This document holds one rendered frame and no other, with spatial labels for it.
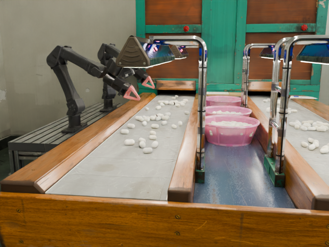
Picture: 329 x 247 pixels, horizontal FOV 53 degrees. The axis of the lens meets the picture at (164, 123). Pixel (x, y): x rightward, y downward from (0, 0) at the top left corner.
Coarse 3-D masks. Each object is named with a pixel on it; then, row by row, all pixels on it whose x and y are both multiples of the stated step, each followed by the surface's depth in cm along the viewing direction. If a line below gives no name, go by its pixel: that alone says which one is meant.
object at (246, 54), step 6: (246, 48) 200; (246, 54) 186; (246, 60) 187; (246, 66) 187; (246, 72) 188; (246, 78) 188; (246, 84) 189; (246, 90) 190; (246, 96) 191; (246, 102) 192
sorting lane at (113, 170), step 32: (160, 96) 251; (128, 128) 146; (160, 128) 146; (96, 160) 103; (128, 160) 103; (160, 160) 103; (64, 192) 80; (96, 192) 80; (128, 192) 80; (160, 192) 80
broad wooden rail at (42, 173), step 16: (144, 96) 233; (112, 112) 171; (128, 112) 172; (96, 128) 135; (112, 128) 140; (64, 144) 112; (80, 144) 112; (96, 144) 119; (48, 160) 96; (64, 160) 96; (80, 160) 103; (16, 176) 83; (32, 176) 83; (48, 176) 85; (16, 192) 81; (32, 192) 80
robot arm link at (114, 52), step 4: (104, 44) 219; (112, 44) 223; (100, 48) 222; (104, 48) 220; (108, 48) 219; (112, 48) 217; (116, 48) 217; (100, 52) 223; (108, 52) 220; (112, 52) 217; (116, 52) 213; (100, 56) 224; (112, 56) 228; (116, 56) 214
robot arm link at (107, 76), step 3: (108, 72) 162; (105, 75) 161; (108, 75) 161; (111, 75) 161; (114, 75) 163; (105, 78) 161; (108, 78) 161; (111, 78) 161; (114, 78) 161; (105, 81) 162; (108, 81) 161; (111, 81) 161; (108, 84) 162; (111, 84) 162
